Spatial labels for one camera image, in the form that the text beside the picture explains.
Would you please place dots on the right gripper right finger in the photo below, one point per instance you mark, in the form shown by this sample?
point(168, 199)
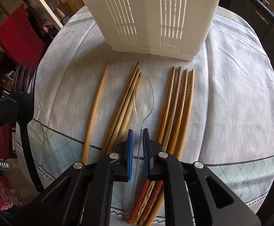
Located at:
point(176, 177)

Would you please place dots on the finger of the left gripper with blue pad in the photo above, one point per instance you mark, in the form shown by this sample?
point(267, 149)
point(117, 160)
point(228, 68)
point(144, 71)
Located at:
point(8, 110)

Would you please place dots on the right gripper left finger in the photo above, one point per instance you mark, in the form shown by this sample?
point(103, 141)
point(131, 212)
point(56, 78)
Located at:
point(96, 185)

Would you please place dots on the patterned brown chopstick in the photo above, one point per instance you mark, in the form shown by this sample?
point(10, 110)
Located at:
point(174, 134)
point(147, 185)
point(178, 147)
point(166, 137)

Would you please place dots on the black plastic fork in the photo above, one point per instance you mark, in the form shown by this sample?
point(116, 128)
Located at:
point(22, 91)

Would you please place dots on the plain bamboo chopstick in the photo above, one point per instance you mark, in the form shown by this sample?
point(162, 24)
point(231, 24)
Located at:
point(90, 126)

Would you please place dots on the clear plastic spoon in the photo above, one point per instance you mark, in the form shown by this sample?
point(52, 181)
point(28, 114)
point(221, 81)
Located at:
point(143, 103)

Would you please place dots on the red chair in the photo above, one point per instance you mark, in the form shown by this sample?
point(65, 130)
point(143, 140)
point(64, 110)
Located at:
point(19, 40)

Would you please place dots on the patterned grey tablecloth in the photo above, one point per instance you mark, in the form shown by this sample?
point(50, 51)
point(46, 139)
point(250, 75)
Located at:
point(232, 119)

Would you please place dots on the checked apron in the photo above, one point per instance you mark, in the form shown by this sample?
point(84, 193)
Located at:
point(41, 17)

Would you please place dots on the white plastic utensil holder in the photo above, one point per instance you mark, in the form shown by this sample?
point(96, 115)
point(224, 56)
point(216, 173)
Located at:
point(170, 28)

